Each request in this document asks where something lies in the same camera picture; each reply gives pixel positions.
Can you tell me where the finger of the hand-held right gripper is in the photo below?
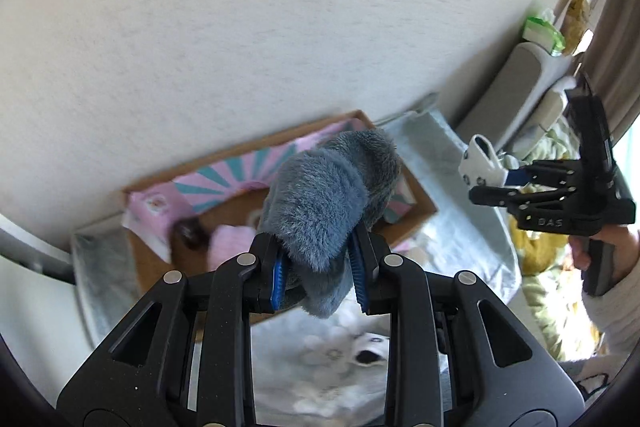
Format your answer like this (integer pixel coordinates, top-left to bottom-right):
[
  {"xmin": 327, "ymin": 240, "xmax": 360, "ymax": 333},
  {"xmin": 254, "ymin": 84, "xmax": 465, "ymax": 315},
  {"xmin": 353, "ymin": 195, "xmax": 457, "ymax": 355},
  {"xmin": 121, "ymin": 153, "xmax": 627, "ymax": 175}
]
[
  {"xmin": 467, "ymin": 184, "xmax": 577, "ymax": 214},
  {"xmin": 505, "ymin": 158, "xmax": 582, "ymax": 188}
]

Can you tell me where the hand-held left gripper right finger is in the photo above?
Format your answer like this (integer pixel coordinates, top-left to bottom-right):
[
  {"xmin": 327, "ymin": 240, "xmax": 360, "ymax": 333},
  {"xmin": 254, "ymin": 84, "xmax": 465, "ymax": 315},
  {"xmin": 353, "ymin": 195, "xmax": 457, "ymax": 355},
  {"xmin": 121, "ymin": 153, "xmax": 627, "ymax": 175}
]
[{"xmin": 349, "ymin": 228, "xmax": 586, "ymax": 427}]

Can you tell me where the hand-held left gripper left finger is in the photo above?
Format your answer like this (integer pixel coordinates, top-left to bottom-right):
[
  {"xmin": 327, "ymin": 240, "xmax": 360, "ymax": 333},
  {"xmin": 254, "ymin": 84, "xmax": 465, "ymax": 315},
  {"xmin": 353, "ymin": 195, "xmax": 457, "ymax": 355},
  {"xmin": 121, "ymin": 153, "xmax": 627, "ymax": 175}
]
[{"xmin": 56, "ymin": 232, "xmax": 288, "ymax": 427}]

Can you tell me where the pink fluffy sock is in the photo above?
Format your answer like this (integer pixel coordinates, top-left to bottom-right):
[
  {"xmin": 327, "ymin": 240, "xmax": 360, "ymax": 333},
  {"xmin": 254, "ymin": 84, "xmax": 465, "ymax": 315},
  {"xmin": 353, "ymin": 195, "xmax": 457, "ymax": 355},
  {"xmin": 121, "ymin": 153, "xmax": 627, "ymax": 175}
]
[{"xmin": 206, "ymin": 223, "xmax": 257, "ymax": 272}]

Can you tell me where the grey fluffy sock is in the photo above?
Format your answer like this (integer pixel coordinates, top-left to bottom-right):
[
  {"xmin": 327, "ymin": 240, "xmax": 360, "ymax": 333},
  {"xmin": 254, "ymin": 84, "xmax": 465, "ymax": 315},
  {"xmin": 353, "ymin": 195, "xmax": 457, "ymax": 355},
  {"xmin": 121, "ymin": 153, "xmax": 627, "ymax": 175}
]
[{"xmin": 261, "ymin": 128, "xmax": 402, "ymax": 319}]

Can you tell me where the black round case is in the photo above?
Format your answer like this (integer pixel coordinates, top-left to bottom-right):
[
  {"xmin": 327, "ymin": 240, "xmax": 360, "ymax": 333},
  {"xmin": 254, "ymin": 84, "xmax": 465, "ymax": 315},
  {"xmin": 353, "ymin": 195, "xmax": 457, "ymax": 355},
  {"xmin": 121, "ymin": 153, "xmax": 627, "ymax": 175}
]
[{"xmin": 171, "ymin": 216, "xmax": 210, "ymax": 254}]

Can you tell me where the pink printed cardboard box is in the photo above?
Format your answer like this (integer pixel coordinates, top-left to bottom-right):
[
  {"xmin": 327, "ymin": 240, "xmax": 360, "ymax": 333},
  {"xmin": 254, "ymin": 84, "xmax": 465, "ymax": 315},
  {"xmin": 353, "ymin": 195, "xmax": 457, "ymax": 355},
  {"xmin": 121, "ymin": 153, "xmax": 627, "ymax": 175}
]
[{"xmin": 122, "ymin": 109, "xmax": 439, "ymax": 328}]

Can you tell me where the person's right hand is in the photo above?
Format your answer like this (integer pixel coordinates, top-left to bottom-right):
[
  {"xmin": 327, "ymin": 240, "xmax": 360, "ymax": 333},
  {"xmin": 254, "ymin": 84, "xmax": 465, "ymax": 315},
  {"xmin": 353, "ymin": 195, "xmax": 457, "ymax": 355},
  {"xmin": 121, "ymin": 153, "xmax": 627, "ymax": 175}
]
[{"xmin": 570, "ymin": 224, "xmax": 640, "ymax": 282}]

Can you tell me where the pale green quilt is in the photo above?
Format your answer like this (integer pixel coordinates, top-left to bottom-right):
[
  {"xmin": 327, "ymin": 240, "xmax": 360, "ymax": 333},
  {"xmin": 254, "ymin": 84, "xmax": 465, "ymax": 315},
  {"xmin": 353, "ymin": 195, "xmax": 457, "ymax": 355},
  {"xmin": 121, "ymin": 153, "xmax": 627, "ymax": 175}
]
[{"xmin": 502, "ymin": 114, "xmax": 613, "ymax": 360}]

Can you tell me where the cream padded cushion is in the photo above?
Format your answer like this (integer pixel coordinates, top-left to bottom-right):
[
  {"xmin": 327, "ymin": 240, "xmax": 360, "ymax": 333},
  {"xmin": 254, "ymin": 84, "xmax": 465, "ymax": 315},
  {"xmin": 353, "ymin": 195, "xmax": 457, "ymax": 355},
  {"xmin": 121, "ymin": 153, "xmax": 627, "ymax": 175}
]
[{"xmin": 515, "ymin": 76, "xmax": 577, "ymax": 144}]

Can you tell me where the light blue table cloth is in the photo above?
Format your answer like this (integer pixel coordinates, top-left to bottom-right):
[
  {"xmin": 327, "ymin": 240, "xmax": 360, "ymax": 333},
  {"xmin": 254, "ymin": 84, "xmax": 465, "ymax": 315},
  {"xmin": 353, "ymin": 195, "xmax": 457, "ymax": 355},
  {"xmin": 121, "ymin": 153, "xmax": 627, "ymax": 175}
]
[{"xmin": 72, "ymin": 109, "xmax": 519, "ymax": 427}]

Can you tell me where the grey padded cushion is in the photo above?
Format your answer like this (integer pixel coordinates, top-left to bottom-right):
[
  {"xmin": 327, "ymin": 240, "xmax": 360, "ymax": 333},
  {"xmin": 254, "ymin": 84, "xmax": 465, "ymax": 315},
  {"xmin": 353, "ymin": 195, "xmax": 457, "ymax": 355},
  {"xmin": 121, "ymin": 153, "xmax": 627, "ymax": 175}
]
[{"xmin": 457, "ymin": 41, "xmax": 572, "ymax": 148}]

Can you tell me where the brown curtain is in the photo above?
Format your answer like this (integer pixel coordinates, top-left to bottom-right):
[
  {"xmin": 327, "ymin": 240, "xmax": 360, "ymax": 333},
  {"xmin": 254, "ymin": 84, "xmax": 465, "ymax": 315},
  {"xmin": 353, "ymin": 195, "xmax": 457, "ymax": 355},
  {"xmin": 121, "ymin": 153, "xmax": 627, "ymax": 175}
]
[{"xmin": 581, "ymin": 0, "xmax": 640, "ymax": 142}]

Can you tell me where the green tissue pack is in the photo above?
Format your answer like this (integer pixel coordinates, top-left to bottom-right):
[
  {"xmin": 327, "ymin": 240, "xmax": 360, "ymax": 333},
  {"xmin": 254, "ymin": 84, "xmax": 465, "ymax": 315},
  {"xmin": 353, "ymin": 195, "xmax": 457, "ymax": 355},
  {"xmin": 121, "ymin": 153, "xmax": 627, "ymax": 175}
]
[{"xmin": 524, "ymin": 8, "xmax": 567, "ymax": 56}]

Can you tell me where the brown plush toy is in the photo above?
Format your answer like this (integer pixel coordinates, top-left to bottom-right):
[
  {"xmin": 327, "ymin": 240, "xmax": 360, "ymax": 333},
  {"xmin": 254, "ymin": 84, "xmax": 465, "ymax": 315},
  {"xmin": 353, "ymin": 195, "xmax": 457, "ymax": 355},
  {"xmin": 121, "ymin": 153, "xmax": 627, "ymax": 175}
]
[{"xmin": 561, "ymin": 0, "xmax": 595, "ymax": 56}]

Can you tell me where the white curved door frame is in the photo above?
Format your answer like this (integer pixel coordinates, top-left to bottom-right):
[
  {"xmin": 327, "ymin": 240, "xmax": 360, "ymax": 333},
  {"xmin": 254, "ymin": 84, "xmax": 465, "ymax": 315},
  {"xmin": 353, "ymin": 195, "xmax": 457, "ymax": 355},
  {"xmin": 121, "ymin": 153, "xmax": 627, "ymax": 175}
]
[{"xmin": 0, "ymin": 211, "xmax": 74, "ymax": 282}]

